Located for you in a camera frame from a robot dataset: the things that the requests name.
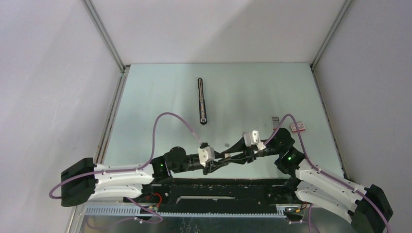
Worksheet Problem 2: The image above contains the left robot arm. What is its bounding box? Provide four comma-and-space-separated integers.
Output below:
59, 139, 253, 207

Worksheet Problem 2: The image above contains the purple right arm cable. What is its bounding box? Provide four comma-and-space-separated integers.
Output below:
262, 114, 392, 233

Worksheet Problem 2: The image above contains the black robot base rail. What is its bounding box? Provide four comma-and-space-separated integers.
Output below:
86, 177, 323, 216

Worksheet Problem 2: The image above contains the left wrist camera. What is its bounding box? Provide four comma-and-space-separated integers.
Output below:
198, 142, 215, 167

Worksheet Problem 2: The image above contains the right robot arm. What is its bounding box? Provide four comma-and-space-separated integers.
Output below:
210, 128, 393, 233

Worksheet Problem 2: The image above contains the open staple box tray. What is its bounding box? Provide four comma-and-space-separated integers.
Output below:
271, 116, 280, 130

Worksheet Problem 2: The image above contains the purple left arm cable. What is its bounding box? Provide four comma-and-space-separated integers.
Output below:
49, 112, 204, 200

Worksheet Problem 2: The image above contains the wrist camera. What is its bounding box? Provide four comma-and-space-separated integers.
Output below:
242, 130, 266, 150
198, 142, 215, 167

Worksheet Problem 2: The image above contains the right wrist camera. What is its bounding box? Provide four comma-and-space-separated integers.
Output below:
242, 130, 266, 150

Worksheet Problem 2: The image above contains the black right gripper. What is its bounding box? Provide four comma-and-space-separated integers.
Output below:
221, 137, 282, 166

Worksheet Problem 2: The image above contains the white red staple box sleeve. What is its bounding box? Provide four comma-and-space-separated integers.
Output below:
290, 122, 306, 133

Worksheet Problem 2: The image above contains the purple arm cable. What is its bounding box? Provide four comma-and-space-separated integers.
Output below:
49, 112, 204, 200
262, 114, 392, 233

